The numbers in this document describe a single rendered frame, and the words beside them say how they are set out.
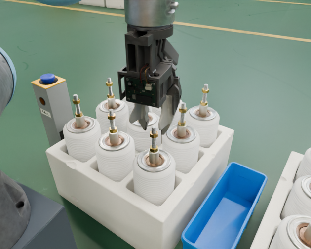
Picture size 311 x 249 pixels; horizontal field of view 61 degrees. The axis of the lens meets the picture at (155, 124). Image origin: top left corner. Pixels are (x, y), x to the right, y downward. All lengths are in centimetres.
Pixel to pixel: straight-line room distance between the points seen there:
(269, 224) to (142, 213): 26
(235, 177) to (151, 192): 33
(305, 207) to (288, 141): 60
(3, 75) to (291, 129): 107
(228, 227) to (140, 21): 60
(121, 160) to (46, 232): 25
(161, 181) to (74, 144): 26
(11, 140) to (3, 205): 79
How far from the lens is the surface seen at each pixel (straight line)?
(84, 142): 69
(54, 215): 46
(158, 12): 39
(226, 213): 83
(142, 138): 70
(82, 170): 69
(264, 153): 106
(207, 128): 72
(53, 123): 86
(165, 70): 42
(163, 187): 59
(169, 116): 49
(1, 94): 45
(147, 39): 38
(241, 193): 87
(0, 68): 48
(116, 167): 64
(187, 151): 64
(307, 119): 134
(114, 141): 63
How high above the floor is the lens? 65
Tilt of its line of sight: 35 degrees down
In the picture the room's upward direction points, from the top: straight up
